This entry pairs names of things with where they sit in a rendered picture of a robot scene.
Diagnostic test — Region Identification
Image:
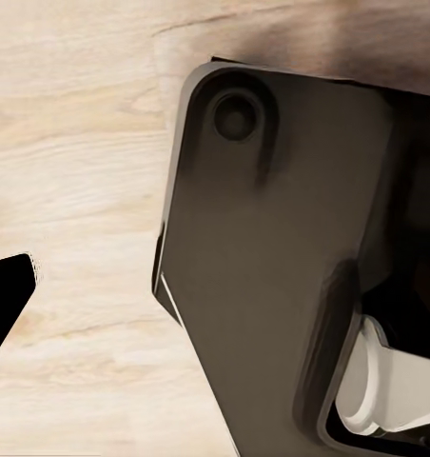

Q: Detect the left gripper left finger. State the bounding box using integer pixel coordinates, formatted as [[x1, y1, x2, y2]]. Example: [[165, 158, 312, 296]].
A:
[[0, 253, 36, 346]]

